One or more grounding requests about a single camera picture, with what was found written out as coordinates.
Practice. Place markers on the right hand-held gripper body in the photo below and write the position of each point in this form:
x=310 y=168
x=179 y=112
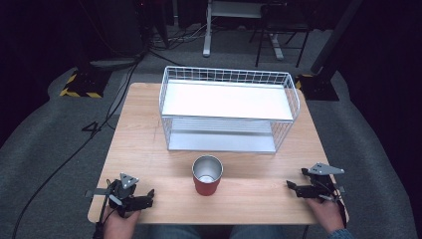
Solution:
x=323 y=170

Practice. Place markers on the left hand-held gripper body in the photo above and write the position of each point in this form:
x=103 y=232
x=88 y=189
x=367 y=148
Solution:
x=128 y=181

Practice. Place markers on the red cup with steel inside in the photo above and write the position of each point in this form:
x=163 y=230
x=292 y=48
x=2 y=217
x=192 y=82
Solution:
x=207 y=187

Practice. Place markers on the person's left hand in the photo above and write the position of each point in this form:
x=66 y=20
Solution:
x=118 y=227

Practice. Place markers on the person's right hand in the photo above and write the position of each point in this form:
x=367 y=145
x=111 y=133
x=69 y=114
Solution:
x=328 y=215

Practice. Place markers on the person's left leg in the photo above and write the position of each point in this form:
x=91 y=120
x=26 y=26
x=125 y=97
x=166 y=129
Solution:
x=175 y=232

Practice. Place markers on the person's leg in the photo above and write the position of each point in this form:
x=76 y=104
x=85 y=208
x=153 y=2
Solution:
x=257 y=233
x=175 y=232

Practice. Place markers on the person's right leg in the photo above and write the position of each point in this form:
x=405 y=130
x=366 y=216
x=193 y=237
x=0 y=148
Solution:
x=257 y=233

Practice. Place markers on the black chair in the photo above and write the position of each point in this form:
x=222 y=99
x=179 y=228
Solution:
x=282 y=25

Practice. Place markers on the dark stand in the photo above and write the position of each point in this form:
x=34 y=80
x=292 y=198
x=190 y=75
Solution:
x=109 y=30

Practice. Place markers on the black yellow striped base plate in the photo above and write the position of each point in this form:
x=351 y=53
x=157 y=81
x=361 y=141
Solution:
x=84 y=84
x=320 y=88

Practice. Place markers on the black slanted post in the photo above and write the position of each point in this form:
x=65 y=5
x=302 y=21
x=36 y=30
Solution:
x=336 y=36

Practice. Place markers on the white desk frame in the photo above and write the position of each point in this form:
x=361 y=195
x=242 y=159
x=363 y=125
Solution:
x=209 y=30

